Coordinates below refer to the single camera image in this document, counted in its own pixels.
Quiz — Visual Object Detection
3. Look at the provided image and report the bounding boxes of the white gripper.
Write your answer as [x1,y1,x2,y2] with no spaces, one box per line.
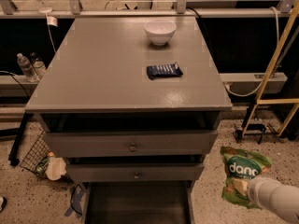
[232,176,281,209]

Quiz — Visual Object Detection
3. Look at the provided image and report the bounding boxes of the green rice chip bag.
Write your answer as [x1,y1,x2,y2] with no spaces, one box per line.
[220,147,272,209]

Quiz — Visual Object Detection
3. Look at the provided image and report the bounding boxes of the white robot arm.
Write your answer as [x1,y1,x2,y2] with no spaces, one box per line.
[232,176,299,224]

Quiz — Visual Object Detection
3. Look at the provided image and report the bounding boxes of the open bottom grey drawer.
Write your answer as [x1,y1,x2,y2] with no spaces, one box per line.
[82,181,195,224]

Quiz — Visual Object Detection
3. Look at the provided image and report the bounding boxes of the middle grey drawer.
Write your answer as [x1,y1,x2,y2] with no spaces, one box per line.
[66,163,204,182]

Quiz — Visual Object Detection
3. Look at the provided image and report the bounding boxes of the grey drawer cabinet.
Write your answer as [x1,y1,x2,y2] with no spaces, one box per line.
[24,16,233,224]

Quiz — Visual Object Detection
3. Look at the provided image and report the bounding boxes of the top grey drawer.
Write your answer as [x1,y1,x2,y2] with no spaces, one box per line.
[43,130,218,158]

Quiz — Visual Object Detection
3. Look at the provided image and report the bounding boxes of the white crumpled bag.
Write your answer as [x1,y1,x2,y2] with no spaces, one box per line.
[46,157,66,181]

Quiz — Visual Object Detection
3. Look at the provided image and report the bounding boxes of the dark blue snack packet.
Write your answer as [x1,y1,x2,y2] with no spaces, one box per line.
[146,62,183,80]

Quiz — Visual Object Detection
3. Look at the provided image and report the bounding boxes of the blue tape strips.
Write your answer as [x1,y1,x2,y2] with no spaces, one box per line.
[64,184,85,218]

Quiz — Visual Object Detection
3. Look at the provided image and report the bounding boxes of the white ceramic bowl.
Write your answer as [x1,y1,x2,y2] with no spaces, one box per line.
[144,19,177,46]

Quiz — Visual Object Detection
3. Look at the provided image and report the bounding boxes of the black metal leg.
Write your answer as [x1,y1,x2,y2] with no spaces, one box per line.
[8,113,30,166]

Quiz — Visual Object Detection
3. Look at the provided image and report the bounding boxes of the clear water bottle right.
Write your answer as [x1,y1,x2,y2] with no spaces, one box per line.
[30,52,47,77]

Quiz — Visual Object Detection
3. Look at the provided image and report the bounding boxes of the clear water bottle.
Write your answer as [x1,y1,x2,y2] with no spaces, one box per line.
[30,52,47,77]
[17,53,39,82]

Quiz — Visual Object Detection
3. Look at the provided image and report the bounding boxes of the clear water bottle left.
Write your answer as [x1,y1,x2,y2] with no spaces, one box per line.
[17,53,39,82]

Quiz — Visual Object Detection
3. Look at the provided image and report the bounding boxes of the white cable right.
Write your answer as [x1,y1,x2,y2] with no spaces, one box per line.
[223,6,280,98]

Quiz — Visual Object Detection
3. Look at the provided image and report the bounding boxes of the black wire basket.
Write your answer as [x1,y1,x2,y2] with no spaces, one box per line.
[20,133,50,178]

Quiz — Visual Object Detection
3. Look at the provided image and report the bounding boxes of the white cable with tag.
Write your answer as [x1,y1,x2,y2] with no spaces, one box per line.
[44,12,59,54]

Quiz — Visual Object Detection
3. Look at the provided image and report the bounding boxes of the black cable left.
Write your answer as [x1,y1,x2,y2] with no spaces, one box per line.
[0,70,31,98]

